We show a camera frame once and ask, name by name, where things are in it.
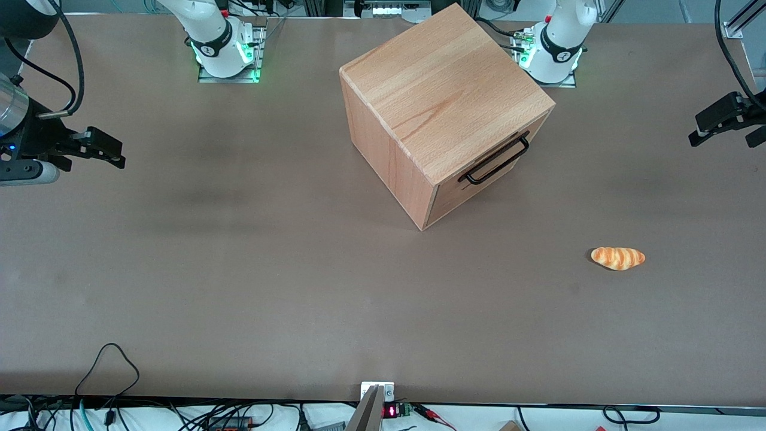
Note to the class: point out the wooden drawer cabinet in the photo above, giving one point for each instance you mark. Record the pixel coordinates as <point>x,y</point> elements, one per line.
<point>443,78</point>

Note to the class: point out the grey camera pole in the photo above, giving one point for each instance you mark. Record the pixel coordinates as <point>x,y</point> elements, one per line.
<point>368,416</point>

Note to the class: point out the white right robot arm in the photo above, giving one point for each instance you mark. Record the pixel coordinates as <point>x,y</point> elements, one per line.
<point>209,24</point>

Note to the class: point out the white metal camera bracket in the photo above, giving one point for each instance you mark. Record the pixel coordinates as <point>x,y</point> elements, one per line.
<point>389,392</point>

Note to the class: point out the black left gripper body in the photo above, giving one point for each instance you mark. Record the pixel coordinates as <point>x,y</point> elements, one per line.
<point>755,112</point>

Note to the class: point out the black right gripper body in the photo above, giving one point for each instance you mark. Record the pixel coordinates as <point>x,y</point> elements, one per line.
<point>37,134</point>

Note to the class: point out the red clip lead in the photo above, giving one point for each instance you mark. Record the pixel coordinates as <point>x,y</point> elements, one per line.
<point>428,411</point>

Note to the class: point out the red digit display module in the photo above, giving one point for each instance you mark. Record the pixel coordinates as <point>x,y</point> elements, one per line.
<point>390,411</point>

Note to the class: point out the orange black device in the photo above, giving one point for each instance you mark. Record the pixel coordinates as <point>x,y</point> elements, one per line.
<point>230,425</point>

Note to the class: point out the brown cardboard piece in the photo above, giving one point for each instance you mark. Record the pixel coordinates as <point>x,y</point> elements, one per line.
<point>510,427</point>

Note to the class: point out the wooden drawer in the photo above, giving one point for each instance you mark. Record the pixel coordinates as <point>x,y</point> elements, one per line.
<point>455,203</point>

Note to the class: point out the black device with white lights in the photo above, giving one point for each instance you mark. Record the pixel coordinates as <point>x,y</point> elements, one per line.
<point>389,10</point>

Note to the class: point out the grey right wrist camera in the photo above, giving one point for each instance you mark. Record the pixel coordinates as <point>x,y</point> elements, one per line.
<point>45,173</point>

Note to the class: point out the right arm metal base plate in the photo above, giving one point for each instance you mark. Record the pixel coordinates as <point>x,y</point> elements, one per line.
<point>227,79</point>

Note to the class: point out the striped toy bread roll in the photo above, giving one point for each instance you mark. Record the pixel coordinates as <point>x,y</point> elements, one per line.
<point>618,258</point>

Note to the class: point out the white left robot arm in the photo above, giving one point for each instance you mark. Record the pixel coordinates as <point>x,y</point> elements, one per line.
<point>565,24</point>

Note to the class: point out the aluminium frame profile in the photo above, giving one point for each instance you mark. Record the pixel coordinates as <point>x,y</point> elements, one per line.
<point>733,30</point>

